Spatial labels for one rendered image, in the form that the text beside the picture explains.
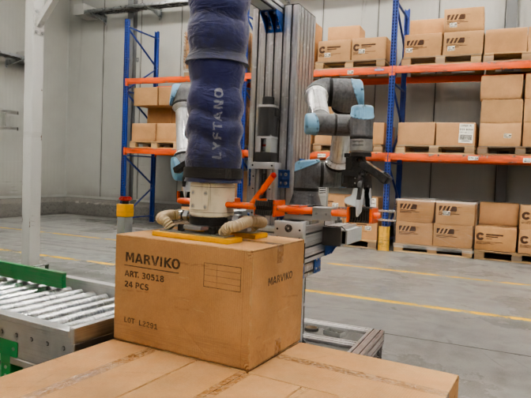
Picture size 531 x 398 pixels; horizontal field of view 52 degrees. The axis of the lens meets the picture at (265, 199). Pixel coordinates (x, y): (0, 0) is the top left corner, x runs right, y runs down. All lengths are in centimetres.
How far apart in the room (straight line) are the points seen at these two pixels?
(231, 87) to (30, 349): 127
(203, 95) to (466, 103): 863
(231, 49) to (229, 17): 11
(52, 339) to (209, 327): 64
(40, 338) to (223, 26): 135
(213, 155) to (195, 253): 36
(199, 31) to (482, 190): 861
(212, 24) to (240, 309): 100
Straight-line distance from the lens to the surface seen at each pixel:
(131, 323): 212
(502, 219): 944
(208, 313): 189
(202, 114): 199
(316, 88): 218
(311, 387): 177
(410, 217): 902
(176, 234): 200
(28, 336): 234
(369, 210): 176
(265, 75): 280
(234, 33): 203
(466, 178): 1027
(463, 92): 1040
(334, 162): 243
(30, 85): 551
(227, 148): 198
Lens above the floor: 120
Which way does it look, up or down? 3 degrees down
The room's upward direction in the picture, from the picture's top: 2 degrees clockwise
